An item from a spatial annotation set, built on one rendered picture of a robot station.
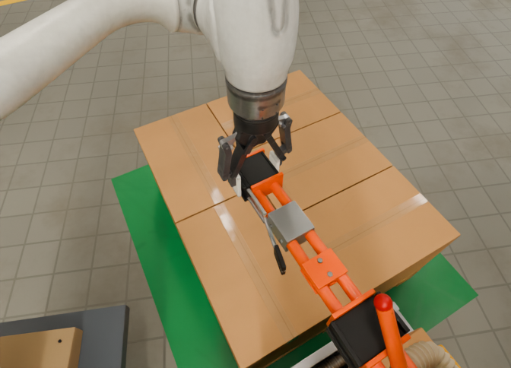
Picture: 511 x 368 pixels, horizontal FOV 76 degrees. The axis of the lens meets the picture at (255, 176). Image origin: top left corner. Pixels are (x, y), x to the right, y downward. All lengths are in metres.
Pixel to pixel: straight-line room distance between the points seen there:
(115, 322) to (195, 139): 0.91
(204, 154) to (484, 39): 3.01
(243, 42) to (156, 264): 1.66
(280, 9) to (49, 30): 0.25
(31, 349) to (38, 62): 0.84
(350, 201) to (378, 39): 2.24
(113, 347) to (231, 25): 0.92
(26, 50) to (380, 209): 1.33
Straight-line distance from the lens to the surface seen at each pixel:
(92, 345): 1.12
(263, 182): 0.66
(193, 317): 1.83
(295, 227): 0.62
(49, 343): 1.11
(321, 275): 0.59
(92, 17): 0.48
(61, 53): 0.44
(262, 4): 0.39
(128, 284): 1.97
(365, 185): 1.54
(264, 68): 0.43
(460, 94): 3.14
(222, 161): 0.59
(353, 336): 0.57
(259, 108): 0.48
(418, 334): 0.91
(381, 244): 1.42
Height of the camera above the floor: 1.77
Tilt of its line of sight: 55 degrees down
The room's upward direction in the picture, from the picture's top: straight up
